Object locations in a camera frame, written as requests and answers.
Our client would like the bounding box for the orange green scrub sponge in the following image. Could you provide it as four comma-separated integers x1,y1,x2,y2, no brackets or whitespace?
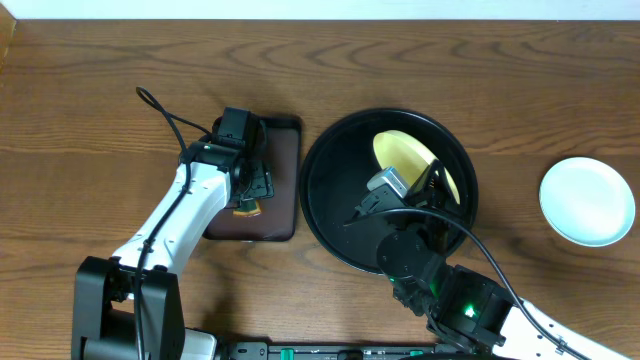
232,199,262,217

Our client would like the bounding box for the yellow plate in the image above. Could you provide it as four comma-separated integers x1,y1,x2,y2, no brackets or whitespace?
373,130,461,204

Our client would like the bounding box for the light green plate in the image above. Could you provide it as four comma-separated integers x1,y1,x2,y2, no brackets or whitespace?
538,157,636,248

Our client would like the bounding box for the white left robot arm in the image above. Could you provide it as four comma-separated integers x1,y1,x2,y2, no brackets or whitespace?
71,108,274,359

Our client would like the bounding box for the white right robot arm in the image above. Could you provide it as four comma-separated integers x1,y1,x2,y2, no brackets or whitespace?
351,161,620,359

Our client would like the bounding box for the black rectangular tray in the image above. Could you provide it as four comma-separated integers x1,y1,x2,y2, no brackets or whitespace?
204,114,302,242

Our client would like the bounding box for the black round tray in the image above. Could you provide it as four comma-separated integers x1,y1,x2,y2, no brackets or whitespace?
299,108,479,275

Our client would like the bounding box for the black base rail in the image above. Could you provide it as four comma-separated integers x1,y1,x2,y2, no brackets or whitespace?
214,342,456,360

